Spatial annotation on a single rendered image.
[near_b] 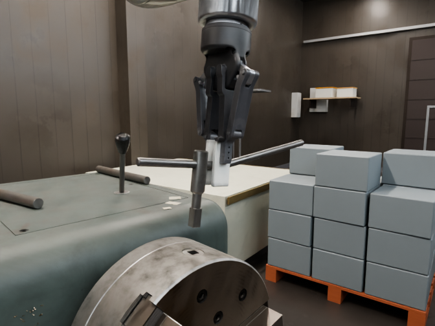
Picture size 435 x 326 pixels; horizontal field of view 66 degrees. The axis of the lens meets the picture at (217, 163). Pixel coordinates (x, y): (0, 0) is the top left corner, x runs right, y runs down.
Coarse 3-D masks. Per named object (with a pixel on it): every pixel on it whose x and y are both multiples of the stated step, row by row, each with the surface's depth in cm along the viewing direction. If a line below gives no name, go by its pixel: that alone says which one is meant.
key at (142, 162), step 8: (288, 144) 61; (296, 144) 62; (256, 152) 56; (264, 152) 57; (272, 152) 58; (136, 160) 43; (144, 160) 43; (152, 160) 44; (160, 160) 45; (168, 160) 46; (176, 160) 46; (184, 160) 47; (192, 160) 48; (232, 160) 53; (240, 160) 54; (248, 160) 55; (208, 168) 50
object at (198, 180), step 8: (200, 152) 48; (200, 160) 48; (192, 168) 49; (200, 168) 48; (192, 176) 49; (200, 176) 48; (192, 184) 49; (200, 184) 49; (192, 192) 49; (200, 192) 49; (192, 200) 49; (200, 200) 49; (192, 208) 49; (200, 208) 50; (192, 216) 49; (200, 216) 50; (192, 224) 49; (200, 224) 50
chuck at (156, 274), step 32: (160, 256) 49; (192, 256) 48; (224, 256) 50; (128, 288) 44; (160, 288) 42; (192, 288) 45; (224, 288) 49; (256, 288) 55; (96, 320) 43; (192, 320) 45; (224, 320) 50
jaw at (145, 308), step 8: (144, 304) 42; (152, 304) 41; (136, 312) 42; (144, 312) 41; (152, 312) 41; (160, 312) 42; (128, 320) 41; (136, 320) 41; (144, 320) 40; (152, 320) 41; (160, 320) 41; (168, 320) 40
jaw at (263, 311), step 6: (264, 306) 56; (258, 312) 55; (264, 312) 55; (270, 312) 55; (276, 312) 54; (252, 318) 54; (258, 318) 54; (264, 318) 53; (270, 318) 53; (276, 318) 53; (282, 318) 54; (240, 324) 53; (246, 324) 53; (252, 324) 53; (258, 324) 52; (264, 324) 52; (270, 324) 52; (276, 324) 53; (282, 324) 54
